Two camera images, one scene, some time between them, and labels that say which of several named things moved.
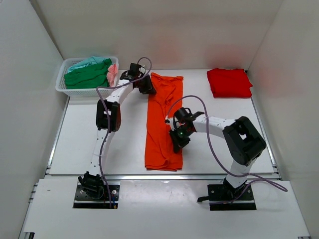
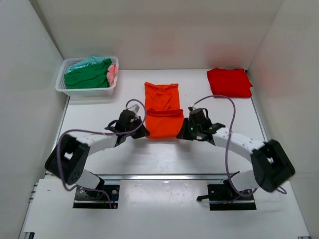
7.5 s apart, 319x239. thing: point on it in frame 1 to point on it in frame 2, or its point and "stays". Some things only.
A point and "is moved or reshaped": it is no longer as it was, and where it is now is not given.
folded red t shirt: x=230 y=83 stays
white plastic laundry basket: x=88 y=76 stays
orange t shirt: x=160 y=155 is moved or reshaped
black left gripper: x=149 y=88 to x=142 y=132
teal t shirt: x=90 y=60 stays
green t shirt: x=92 y=76 stays
